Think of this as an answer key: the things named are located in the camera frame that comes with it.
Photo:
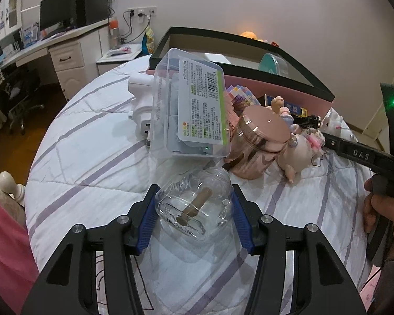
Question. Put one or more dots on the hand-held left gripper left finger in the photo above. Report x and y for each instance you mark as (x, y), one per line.
(147, 224)

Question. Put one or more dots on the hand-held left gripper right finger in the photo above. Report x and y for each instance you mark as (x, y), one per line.
(243, 224)

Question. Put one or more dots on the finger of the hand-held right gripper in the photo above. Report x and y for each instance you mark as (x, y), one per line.
(310, 122)

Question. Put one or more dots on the blue card box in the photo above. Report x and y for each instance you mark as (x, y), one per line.
(295, 108)

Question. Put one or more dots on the white round-headed figurine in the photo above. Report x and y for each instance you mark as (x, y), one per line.
(335, 124)

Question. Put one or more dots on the small baby doll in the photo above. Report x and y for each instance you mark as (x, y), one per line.
(295, 162)

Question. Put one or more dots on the rose gold jar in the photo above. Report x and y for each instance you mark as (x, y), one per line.
(262, 128)

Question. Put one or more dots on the clear glass bottle with cork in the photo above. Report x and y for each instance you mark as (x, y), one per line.
(213, 183)

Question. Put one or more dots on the pink block donut model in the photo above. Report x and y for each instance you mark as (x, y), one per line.
(240, 100)

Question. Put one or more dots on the pink storage box black rim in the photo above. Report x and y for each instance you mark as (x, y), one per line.
(249, 78)

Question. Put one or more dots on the white charger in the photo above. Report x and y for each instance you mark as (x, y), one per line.
(141, 115)

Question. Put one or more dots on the clear plastic box green label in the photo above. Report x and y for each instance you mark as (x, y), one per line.
(197, 105)

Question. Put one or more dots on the person's right hand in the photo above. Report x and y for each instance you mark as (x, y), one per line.
(369, 210)

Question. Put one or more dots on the teal item in clear case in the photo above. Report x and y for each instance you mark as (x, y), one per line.
(273, 64)

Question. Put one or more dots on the orange plush toy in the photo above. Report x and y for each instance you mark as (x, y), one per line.
(250, 35)

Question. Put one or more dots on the pink cloth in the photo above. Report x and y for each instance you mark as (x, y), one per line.
(6, 256)

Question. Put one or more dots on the white wooden bedpost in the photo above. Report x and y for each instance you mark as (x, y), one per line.
(6, 187)

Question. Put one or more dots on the white nightstand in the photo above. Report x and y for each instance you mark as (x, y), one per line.
(118, 59)

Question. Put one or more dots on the white drawer cabinet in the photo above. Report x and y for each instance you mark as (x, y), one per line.
(74, 69)

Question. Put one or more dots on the blue yellow snack bag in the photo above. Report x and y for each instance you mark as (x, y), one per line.
(148, 42)

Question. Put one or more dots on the black office chair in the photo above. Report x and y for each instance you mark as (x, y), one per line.
(19, 95)

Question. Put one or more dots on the water bottle orange cap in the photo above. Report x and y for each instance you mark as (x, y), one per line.
(114, 36)

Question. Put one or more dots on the white desk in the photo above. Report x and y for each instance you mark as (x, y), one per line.
(29, 50)

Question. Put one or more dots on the black computer tower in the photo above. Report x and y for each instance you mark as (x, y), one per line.
(92, 3)

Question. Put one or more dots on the black computer monitor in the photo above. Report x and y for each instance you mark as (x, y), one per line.
(57, 10)

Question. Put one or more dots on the white wall power outlet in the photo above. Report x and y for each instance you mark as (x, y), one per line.
(142, 11)

